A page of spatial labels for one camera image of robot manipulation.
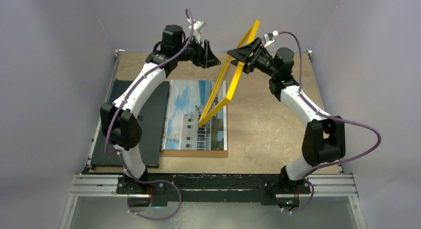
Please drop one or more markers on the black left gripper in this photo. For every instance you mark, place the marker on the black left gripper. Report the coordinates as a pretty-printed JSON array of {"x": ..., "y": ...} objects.
[{"x": 205, "y": 58}]

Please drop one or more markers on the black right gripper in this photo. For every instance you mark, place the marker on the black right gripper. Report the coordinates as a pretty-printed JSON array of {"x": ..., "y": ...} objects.
[{"x": 244, "y": 53}]

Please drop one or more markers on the yellow wooden picture frame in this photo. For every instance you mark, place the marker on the yellow wooden picture frame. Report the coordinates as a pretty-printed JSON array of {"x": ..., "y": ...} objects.
[{"x": 210, "y": 111}]

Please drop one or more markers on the building and sky photo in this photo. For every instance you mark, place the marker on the building and sky photo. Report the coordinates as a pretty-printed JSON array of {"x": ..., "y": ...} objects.
[{"x": 186, "y": 104}]

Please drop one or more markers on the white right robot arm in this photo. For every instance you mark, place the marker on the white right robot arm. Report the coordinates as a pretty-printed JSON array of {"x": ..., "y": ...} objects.
[{"x": 324, "y": 138}]

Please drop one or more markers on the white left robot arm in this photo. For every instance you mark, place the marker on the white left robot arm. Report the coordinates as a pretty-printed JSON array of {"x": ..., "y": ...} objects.
[{"x": 119, "y": 118}]

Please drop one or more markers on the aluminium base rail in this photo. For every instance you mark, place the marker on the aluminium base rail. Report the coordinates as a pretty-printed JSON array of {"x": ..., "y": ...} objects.
[{"x": 214, "y": 188}]

